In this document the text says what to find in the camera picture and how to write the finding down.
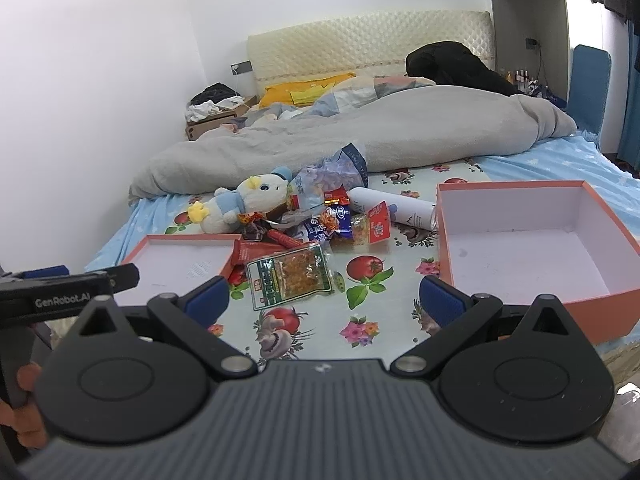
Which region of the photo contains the dark brown snack packet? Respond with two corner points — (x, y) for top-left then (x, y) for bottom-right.
(238, 212), (305, 249)

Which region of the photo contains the light blue bedsheet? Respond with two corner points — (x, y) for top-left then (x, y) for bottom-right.
(86, 134), (639, 270)

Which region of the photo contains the yellow pillow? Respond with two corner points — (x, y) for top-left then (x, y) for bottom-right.
(258, 72), (356, 108)

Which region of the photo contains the cardboard box with clothes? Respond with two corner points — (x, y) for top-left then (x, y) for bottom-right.
(184, 82), (257, 141)

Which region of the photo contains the large orange cardboard box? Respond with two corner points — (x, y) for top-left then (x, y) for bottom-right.
(435, 181), (639, 344)

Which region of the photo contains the orange box lid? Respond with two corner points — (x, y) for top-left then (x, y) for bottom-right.
(115, 234), (241, 306)

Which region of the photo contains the white spray bottle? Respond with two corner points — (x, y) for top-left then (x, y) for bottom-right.
(347, 188), (437, 231)

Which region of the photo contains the clear red-label snack packet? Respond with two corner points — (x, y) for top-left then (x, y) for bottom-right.
(330, 202), (392, 249)

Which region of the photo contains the red brown snack packet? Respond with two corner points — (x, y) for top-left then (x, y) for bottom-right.
(228, 240), (286, 286)

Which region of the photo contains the small red foil snack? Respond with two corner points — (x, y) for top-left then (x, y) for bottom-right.
(323, 186), (350, 206)

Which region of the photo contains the grey duvet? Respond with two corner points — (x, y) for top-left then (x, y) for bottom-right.
(128, 84), (577, 202)

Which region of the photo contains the cream quilted headboard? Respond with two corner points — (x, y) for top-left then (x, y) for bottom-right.
(246, 10), (496, 96)

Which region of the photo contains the floral vinyl mat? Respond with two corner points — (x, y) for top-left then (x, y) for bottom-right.
(164, 156), (501, 363)

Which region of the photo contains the person's left hand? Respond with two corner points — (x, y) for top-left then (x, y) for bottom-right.
(0, 363), (48, 450)

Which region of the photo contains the green orange snack packet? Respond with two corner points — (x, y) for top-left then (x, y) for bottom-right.
(246, 242), (333, 311)

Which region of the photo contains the blue chair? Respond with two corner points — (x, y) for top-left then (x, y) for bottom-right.
(566, 44), (612, 134)

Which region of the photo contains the pale blue snack bag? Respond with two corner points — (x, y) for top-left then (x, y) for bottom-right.
(288, 143), (369, 210)

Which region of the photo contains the wall socket plate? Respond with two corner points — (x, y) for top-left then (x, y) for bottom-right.
(230, 61), (253, 76)

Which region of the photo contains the blue white snack bag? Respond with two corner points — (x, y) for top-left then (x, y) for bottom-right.
(293, 204), (352, 246)

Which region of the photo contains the grey bedside shelf unit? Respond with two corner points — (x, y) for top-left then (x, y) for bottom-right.
(491, 0), (570, 99)

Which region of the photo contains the black clothing pile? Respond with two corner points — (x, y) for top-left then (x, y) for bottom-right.
(406, 41), (521, 96)

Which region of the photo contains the white blue plush penguin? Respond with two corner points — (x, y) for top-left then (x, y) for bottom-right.
(186, 167), (292, 234)

